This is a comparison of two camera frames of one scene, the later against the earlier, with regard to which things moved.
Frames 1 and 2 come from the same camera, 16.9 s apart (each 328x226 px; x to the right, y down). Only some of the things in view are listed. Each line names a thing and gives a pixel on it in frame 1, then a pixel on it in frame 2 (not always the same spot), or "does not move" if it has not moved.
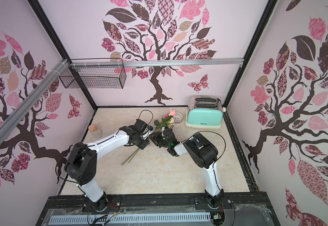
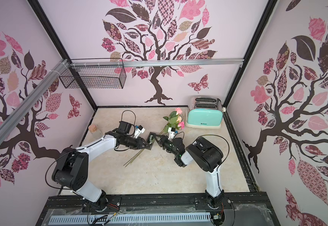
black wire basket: x=94 y=73 does not move
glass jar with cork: x=95 y=133 does not move
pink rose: x=158 y=125 -> x=173 y=118
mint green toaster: x=204 y=112 does not move
